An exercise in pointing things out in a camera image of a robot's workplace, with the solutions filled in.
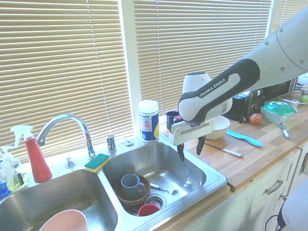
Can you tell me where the teal plastic knife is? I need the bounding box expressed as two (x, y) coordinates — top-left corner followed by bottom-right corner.
(226, 129), (264, 148)

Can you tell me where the red spray bottle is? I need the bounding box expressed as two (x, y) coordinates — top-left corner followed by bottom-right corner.
(10, 125), (53, 183)

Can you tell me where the black cup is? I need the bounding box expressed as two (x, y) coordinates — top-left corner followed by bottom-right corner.
(166, 111), (180, 132)

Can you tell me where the beige window blind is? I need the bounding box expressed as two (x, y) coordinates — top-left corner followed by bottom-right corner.
(271, 0), (308, 33)
(0, 0), (134, 164)
(133, 0), (272, 116)

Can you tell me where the stainless steel double sink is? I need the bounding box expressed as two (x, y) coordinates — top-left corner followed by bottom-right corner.
(0, 137), (229, 231)

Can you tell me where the metal spoon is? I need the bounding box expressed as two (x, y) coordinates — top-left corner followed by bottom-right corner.
(279, 122), (291, 139)

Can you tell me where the white-handled fork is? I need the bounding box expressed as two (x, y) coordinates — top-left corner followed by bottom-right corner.
(149, 182), (180, 196)

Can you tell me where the metal drawer handle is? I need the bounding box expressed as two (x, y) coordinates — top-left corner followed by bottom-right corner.
(265, 179), (284, 195)

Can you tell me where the white sink hole cap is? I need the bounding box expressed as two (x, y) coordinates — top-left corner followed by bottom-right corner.
(119, 136), (135, 148)

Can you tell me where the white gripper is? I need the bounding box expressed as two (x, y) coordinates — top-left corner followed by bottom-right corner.
(168, 119), (215, 162)

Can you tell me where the red apple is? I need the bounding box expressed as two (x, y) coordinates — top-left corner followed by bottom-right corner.
(249, 113), (263, 125)

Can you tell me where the clear glass baking dish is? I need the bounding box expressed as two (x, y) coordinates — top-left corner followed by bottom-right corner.
(278, 90), (308, 113)

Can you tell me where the black cable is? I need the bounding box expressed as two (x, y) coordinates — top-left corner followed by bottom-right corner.
(265, 203), (287, 231)

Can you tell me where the white-handled table knife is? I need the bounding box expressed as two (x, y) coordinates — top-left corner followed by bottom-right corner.
(204, 141), (245, 159)

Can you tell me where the metal sink drain strainer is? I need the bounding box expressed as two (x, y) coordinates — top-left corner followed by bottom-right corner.
(144, 193), (167, 210)

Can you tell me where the black and chrome toaster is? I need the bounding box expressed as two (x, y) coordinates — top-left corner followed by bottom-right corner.
(232, 88), (264, 123)

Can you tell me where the clear soap pump bottle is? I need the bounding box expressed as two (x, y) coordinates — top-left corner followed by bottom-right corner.
(0, 145), (29, 192)

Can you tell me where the chrome side sprayer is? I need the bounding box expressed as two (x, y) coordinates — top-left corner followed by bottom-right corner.
(105, 134), (118, 154)

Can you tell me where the white wipes canister blue label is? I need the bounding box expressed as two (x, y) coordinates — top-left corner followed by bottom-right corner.
(137, 100), (160, 143)

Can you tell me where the blue liquid bottle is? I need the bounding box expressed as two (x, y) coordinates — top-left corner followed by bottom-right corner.
(0, 161), (10, 198)

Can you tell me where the green and yellow sponge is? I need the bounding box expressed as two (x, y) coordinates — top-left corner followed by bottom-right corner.
(84, 153), (111, 173)

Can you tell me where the brown wooden bowl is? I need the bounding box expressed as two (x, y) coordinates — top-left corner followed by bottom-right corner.
(114, 174), (152, 207)

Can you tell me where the black microwave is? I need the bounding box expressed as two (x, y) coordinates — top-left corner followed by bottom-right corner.
(263, 78), (298, 100)

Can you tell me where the chrome sink knob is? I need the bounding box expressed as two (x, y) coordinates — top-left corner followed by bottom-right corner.
(64, 155), (77, 168)

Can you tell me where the grey ceramic mug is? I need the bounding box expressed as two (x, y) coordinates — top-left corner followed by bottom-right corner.
(120, 174), (146, 201)

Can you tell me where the red cup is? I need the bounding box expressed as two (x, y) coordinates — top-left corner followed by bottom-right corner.
(138, 204), (161, 217)

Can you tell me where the pink bowl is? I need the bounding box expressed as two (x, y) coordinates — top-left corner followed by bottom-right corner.
(38, 209), (89, 231)

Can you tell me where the white ceramic bowl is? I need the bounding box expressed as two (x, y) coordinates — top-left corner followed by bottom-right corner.
(205, 115), (231, 141)

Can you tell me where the green-lidded clear food container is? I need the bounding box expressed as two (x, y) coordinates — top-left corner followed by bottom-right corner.
(261, 101), (298, 123)

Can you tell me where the chrome kitchen faucet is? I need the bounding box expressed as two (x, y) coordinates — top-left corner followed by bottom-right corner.
(36, 114), (97, 160)

